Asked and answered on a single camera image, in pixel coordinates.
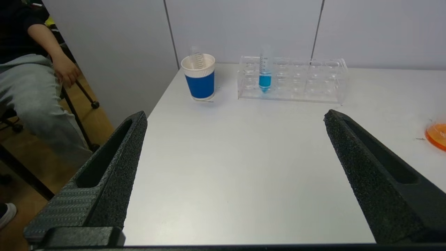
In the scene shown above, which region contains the test tube with red pigment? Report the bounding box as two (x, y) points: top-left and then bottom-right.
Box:
(190, 45), (207, 69)

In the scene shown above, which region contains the person's hand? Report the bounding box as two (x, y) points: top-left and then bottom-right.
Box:
(52, 52), (82, 89)

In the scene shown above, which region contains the black office chair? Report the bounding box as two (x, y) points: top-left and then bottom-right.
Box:
(0, 42), (101, 202)

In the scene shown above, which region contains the seated person in grey trousers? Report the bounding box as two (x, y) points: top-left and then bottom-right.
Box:
(0, 0), (94, 166)

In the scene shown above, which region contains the test tube with blue pigment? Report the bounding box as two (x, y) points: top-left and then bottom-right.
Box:
(258, 45), (272, 93)

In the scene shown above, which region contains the person's bare forearm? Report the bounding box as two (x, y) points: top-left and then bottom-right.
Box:
(27, 23), (67, 67)

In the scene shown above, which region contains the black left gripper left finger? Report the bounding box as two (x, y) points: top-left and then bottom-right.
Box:
(24, 111), (148, 249)

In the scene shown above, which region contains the blue and white paper cup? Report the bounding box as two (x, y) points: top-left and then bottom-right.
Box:
(180, 53), (216, 102)

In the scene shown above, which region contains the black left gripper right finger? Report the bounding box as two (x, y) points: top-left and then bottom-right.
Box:
(323, 109), (446, 244)

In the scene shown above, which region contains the clear acrylic test tube rack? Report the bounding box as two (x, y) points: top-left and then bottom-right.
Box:
(238, 56), (349, 105)

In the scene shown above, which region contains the clear glass beaker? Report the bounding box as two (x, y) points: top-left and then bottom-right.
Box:
(425, 122), (446, 151)

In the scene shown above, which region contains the black and white shoe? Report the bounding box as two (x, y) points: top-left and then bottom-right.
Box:
(0, 203), (17, 230)

